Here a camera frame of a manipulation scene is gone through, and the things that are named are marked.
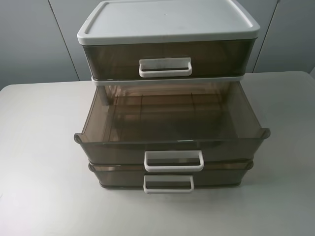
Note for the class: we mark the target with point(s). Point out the middle smoky brown drawer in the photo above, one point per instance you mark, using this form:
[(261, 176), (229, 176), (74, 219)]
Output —
[(126, 121)]

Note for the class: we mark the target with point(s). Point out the smoky brown drawer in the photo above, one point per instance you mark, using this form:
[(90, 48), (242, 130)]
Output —
[(208, 59), (126, 121), (213, 175)]

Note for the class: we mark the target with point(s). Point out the top smoky brown drawer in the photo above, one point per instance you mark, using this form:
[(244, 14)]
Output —
[(208, 59)]

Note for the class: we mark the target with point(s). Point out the bottom smoky brown drawer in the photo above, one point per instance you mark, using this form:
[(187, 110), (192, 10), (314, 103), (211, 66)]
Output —
[(213, 175)]

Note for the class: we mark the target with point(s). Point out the white drawer cabinet frame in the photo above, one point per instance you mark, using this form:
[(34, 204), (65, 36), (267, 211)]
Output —
[(166, 21)]

